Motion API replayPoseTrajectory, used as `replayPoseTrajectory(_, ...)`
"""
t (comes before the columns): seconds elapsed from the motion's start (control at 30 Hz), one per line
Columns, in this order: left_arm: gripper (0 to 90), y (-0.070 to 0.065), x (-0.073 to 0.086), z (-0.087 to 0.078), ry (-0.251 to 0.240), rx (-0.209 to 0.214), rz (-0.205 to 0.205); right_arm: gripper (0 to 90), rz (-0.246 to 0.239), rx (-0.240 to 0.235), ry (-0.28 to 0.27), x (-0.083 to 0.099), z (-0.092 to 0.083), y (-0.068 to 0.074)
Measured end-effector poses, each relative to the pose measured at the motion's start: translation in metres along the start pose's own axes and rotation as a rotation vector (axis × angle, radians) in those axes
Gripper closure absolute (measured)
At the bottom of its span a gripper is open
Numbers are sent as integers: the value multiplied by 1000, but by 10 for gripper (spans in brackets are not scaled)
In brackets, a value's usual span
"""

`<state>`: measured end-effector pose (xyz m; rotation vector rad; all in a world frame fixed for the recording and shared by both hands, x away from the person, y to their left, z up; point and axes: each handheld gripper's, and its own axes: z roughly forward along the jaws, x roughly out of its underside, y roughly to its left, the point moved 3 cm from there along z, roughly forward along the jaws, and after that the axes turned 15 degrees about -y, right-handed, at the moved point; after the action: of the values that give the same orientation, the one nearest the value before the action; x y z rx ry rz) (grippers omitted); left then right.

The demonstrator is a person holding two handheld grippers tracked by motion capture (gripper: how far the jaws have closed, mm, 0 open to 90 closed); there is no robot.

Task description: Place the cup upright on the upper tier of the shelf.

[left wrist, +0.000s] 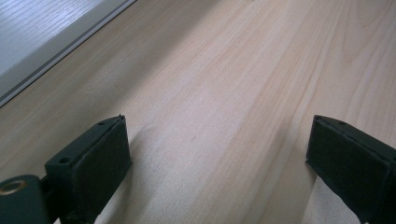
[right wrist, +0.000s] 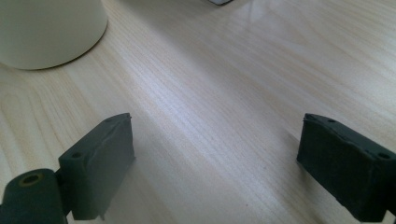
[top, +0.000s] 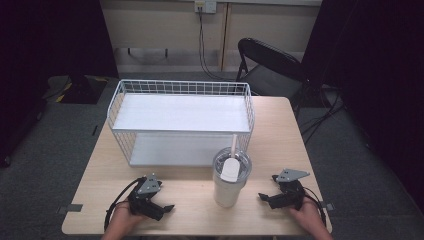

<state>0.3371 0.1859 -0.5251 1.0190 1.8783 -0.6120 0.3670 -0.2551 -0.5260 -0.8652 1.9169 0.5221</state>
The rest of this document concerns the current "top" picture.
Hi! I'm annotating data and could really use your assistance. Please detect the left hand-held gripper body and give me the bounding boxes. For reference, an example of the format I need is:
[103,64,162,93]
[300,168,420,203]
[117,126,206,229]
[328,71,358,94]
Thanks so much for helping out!
[127,173,163,218]

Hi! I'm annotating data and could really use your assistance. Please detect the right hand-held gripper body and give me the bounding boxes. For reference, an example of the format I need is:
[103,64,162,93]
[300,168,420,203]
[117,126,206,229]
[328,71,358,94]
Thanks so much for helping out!
[270,168,311,211]

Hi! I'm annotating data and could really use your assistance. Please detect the white tumbler cup with straw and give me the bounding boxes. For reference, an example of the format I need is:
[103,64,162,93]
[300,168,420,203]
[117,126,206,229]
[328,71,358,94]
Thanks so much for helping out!
[212,133,253,209]

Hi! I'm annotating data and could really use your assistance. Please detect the white wire shelf rack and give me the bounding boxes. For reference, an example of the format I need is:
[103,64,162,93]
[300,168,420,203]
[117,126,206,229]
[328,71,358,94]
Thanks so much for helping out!
[106,78,256,168]

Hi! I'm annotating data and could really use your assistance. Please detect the person's left hand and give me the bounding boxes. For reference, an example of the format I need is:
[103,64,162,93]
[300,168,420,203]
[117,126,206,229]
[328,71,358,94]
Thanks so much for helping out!
[108,200,148,235]

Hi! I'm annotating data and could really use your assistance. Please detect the person's right hand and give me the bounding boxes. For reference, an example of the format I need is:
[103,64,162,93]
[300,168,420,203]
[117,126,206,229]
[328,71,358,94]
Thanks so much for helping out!
[287,196,325,233]

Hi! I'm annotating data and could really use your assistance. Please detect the black folding chair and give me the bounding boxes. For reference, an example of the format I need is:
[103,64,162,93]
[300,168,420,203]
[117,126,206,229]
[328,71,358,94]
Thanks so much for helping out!
[235,37,309,111]

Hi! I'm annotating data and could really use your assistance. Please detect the black stand base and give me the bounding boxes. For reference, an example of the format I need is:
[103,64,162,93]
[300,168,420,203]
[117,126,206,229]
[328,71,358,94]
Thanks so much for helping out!
[42,73,110,105]

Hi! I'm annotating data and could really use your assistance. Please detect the black curtain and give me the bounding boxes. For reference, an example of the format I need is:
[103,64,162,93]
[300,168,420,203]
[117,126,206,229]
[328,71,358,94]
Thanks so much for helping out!
[300,0,424,216]
[0,0,120,168]

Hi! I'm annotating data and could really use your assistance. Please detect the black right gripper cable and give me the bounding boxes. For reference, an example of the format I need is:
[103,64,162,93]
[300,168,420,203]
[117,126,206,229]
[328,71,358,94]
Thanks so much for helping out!
[302,186,328,228]

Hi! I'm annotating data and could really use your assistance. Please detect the black floor cables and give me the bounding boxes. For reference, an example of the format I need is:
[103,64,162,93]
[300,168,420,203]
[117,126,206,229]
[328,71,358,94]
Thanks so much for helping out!
[298,84,349,146]

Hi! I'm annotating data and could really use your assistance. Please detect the black wall cable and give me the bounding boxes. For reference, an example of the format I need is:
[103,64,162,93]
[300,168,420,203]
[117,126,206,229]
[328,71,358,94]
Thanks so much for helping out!
[197,9,238,82]

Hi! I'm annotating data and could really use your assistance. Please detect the white wall socket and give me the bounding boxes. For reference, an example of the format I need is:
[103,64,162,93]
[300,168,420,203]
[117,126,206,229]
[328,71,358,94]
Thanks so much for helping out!
[194,0,218,15]

